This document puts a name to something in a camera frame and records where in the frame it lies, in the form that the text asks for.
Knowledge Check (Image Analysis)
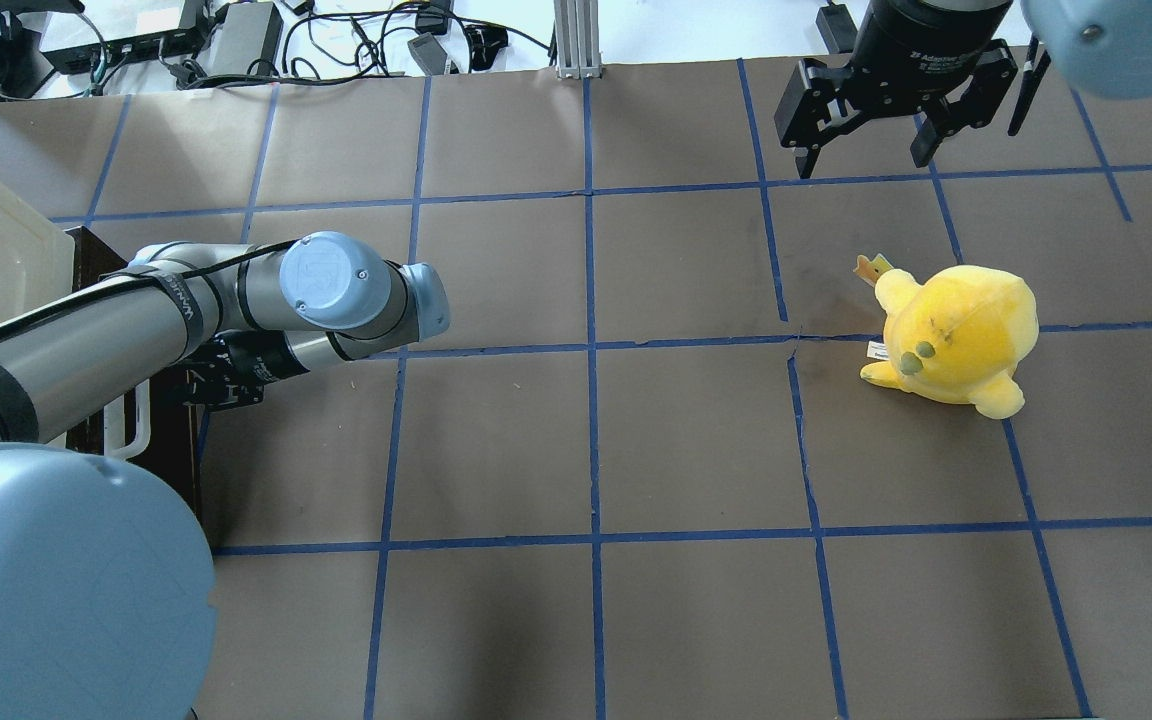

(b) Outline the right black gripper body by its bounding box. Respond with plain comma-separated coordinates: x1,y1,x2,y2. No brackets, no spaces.
847,1,1011,96

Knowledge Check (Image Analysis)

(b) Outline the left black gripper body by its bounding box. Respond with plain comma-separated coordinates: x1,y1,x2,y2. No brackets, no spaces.
184,332,282,409

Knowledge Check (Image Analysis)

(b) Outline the dark brown wooden drawer cabinet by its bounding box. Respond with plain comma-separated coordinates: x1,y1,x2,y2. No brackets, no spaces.
65,225,202,518

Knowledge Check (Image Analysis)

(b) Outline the white drawer handle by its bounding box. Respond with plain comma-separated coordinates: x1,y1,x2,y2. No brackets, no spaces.
103,381,152,460

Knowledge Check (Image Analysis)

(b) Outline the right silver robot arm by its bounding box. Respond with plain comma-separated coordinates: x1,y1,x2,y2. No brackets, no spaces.
774,1,1152,179

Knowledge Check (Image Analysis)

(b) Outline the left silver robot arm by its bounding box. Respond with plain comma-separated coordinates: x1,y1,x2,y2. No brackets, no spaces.
0,232,450,719

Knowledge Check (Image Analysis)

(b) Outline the yellow plush dinosaur toy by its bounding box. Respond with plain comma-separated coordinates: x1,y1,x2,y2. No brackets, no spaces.
854,253,1041,420

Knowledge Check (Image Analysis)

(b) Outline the black power adapter brick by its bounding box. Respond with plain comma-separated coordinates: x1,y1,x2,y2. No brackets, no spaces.
202,1,283,76

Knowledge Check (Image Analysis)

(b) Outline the aluminium frame post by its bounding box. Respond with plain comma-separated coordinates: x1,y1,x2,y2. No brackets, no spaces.
553,0,604,79

